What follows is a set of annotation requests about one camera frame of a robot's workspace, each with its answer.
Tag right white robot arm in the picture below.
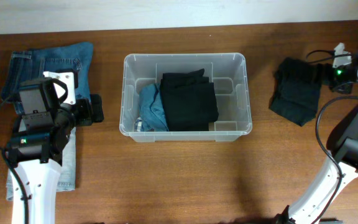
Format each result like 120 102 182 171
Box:
269 43 358 223

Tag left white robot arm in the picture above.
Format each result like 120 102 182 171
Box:
2 70 104 223

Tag blue shirt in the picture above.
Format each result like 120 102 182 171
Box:
134 83 168 132

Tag dark blue folded jeans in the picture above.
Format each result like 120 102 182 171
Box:
1 42 93 114

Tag clear plastic storage bin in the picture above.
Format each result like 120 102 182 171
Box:
119 53 252 142

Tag light blue folded jeans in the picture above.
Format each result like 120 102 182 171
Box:
6 121 76 201

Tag black garment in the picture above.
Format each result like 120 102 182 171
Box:
160 68 219 132
269 57 333 126

